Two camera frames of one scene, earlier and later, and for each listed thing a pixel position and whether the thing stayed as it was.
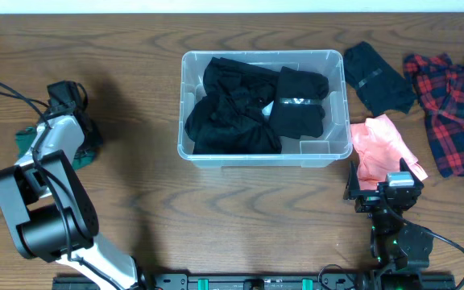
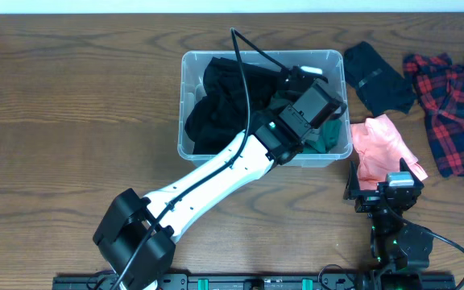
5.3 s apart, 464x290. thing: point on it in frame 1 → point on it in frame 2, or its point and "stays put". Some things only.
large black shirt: (229, 119) stays put
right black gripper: (369, 197) stays put
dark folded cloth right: (380, 84) stays put
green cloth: (23, 138) → (325, 137)
